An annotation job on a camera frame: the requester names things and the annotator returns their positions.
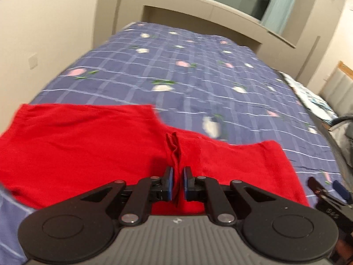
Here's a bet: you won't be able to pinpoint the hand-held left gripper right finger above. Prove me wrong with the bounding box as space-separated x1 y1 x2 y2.
184 166 274 226

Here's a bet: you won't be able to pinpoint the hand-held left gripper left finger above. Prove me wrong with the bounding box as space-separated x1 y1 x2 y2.
80 167 174 225

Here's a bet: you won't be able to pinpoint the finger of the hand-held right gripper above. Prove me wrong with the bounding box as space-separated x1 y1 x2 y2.
307 177 328 198
332 180 350 201

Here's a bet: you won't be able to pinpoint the red pants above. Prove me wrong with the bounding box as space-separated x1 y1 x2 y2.
0 103 311 216

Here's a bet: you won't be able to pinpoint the person's right forearm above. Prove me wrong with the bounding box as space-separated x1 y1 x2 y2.
334 233 353 264

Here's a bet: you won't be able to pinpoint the grey pillow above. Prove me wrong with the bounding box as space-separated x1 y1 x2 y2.
328 114 353 156

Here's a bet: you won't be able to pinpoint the white patterned pillow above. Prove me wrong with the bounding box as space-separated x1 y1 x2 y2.
284 73 337 122

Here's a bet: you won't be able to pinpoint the padded wooden headboard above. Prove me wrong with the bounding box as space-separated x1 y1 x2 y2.
318 61 353 118

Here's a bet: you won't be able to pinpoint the blue floral checked quilt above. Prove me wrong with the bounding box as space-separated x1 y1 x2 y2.
0 22 341 265

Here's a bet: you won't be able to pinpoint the beige window sill cabinet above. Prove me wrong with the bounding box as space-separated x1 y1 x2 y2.
142 0 297 51

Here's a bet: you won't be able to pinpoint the light blue curtain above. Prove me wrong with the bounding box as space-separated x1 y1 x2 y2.
261 0 305 35

